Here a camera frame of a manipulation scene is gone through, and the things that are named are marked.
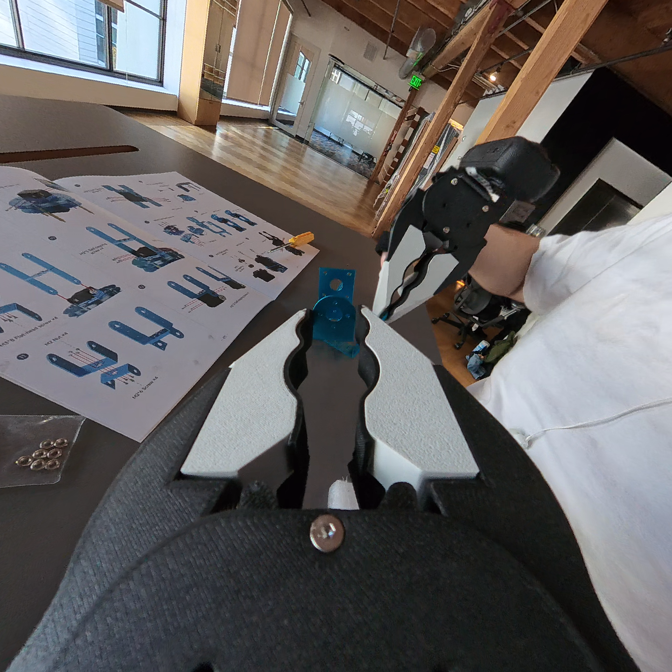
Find slanted wooden post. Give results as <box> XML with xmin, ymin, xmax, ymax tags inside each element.
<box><xmin>475</xmin><ymin>0</ymin><xmax>610</xmax><ymax>145</ymax></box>
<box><xmin>373</xmin><ymin>0</ymin><xmax>507</xmax><ymax>237</ymax></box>

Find person's right forearm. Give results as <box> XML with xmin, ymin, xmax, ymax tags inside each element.
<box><xmin>467</xmin><ymin>223</ymin><xmax>544</xmax><ymax>310</ymax></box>

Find blue cloth bundle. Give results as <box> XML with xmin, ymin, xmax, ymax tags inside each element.
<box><xmin>466</xmin><ymin>341</ymin><xmax>491</xmax><ymax>380</ymax></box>

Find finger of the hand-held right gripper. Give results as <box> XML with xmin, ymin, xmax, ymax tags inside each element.
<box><xmin>374</xmin><ymin>227</ymin><xmax>439</xmax><ymax>316</ymax></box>
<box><xmin>387</xmin><ymin>247</ymin><xmax>463</xmax><ymax>323</ymax></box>

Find dark grey desk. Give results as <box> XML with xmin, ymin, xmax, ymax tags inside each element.
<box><xmin>0</xmin><ymin>94</ymin><xmax>442</xmax><ymax>672</ymax></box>

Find pale wooden column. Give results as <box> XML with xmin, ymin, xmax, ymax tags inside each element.
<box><xmin>177</xmin><ymin>0</ymin><xmax>238</xmax><ymax>127</ymax></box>

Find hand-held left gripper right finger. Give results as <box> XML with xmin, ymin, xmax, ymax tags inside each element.
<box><xmin>357</xmin><ymin>307</ymin><xmax>481</xmax><ymax>497</ymax></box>

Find green jacket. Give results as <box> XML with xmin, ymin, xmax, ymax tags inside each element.
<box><xmin>483</xmin><ymin>330</ymin><xmax>518</xmax><ymax>364</ymax></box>

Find printed assembly manual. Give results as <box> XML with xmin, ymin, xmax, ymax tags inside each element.
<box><xmin>0</xmin><ymin>165</ymin><xmax>321</xmax><ymax>443</ymax></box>

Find white earphone cable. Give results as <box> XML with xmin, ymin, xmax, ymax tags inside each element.
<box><xmin>517</xmin><ymin>396</ymin><xmax>672</xmax><ymax>448</ymax></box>

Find window with beige blind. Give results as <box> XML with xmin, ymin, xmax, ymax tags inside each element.
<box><xmin>226</xmin><ymin>0</ymin><xmax>294</xmax><ymax>106</ymax></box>

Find black framed window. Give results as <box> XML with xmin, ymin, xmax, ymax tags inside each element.
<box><xmin>0</xmin><ymin>0</ymin><xmax>169</xmax><ymax>85</ymax></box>

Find yellow handled screwdriver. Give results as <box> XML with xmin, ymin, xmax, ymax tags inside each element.
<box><xmin>265</xmin><ymin>231</ymin><xmax>316</xmax><ymax>255</ymax></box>

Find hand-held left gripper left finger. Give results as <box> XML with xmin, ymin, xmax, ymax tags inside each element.
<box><xmin>180</xmin><ymin>309</ymin><xmax>312</xmax><ymax>480</ymax></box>

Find clear bag of metal nuts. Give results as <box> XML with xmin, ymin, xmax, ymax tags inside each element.
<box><xmin>0</xmin><ymin>415</ymin><xmax>87</xmax><ymax>489</ymax></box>

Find black office chair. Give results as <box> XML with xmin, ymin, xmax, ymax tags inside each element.
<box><xmin>428</xmin><ymin>283</ymin><xmax>528</xmax><ymax>350</ymax></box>

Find blue bracket with round plate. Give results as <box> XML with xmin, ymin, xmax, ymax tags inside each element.
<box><xmin>313</xmin><ymin>267</ymin><xmax>364</xmax><ymax>360</ymax></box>

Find leaning framed panels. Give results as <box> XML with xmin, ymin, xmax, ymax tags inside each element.
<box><xmin>375</xmin><ymin>105</ymin><xmax>465</xmax><ymax>211</ymax></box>

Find frosted glass partition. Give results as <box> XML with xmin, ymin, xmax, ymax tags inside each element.
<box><xmin>310</xmin><ymin>57</ymin><xmax>418</xmax><ymax>158</ymax></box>

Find white framed glass door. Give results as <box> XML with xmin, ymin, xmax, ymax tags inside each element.
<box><xmin>272</xmin><ymin>39</ymin><xmax>322</xmax><ymax>141</ymax></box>

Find round grey wall fan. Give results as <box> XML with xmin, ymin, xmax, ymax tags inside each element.
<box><xmin>398</xmin><ymin>26</ymin><xmax>438</xmax><ymax>79</ymax></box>

